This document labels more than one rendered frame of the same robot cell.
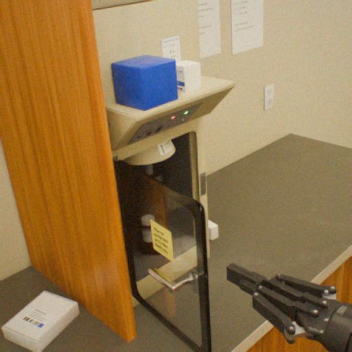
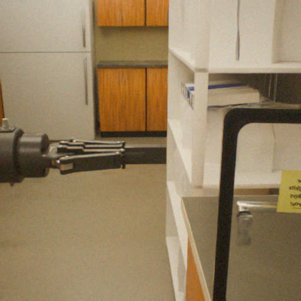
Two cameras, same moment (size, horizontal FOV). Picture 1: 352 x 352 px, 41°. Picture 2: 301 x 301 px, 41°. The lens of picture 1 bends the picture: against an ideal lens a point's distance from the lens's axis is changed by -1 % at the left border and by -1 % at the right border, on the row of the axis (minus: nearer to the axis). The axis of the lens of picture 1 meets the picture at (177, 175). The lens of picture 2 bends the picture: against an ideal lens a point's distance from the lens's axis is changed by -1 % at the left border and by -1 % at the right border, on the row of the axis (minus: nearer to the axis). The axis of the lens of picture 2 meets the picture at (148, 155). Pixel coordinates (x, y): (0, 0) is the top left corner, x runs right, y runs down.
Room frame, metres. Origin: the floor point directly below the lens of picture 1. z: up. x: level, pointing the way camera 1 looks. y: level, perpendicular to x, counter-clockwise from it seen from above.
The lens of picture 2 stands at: (1.07, -0.60, 1.52)
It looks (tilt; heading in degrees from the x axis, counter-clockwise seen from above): 18 degrees down; 130
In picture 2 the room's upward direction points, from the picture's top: straight up
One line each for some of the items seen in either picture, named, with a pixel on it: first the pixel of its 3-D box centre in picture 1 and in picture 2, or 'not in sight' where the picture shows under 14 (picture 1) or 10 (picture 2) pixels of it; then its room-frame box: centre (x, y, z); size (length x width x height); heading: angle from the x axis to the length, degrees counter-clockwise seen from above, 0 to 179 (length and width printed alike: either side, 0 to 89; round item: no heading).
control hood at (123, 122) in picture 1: (173, 113); not in sight; (1.07, 0.00, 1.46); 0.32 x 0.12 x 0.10; 132
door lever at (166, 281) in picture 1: (170, 276); not in sight; (0.80, 0.03, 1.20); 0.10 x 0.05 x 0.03; 36
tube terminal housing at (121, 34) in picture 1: (130, 148); not in sight; (1.21, 0.12, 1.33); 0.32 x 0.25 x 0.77; 132
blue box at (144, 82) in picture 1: (145, 81); not in sight; (1.02, 0.05, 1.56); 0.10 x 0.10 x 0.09; 42
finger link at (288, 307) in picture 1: (285, 306); (92, 152); (0.57, -0.15, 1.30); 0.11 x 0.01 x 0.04; 44
